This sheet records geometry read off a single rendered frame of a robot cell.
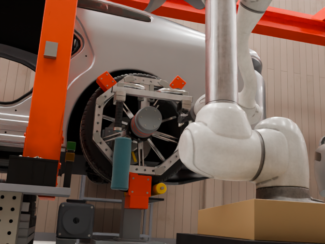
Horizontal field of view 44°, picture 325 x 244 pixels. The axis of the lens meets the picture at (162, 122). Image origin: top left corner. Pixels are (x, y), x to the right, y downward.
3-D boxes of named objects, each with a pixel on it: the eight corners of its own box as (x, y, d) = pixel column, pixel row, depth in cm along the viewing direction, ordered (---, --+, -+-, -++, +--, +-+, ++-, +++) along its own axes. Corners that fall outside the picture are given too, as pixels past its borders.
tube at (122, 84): (143, 101, 224) (144, 83, 226) (151, 91, 205) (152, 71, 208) (111, 97, 219) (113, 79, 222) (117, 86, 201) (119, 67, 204)
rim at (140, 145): (123, 81, 256) (75, 144, 240) (129, 68, 234) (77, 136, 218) (186, 127, 260) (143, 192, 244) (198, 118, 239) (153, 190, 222)
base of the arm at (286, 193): (341, 209, 113) (340, 189, 115) (269, 205, 109) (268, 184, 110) (305, 213, 130) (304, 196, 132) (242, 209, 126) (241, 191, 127)
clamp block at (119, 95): (122, 105, 206) (123, 96, 207) (125, 100, 197) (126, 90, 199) (112, 104, 205) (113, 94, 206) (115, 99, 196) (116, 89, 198)
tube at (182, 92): (177, 106, 228) (178, 88, 231) (188, 96, 210) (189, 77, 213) (147, 102, 224) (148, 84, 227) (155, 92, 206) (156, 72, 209)
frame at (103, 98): (185, 178, 226) (189, 87, 239) (189, 177, 220) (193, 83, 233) (88, 170, 213) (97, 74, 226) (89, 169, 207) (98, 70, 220)
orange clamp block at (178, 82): (173, 97, 237) (183, 86, 240) (177, 93, 229) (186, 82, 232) (165, 89, 236) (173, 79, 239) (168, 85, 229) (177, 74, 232)
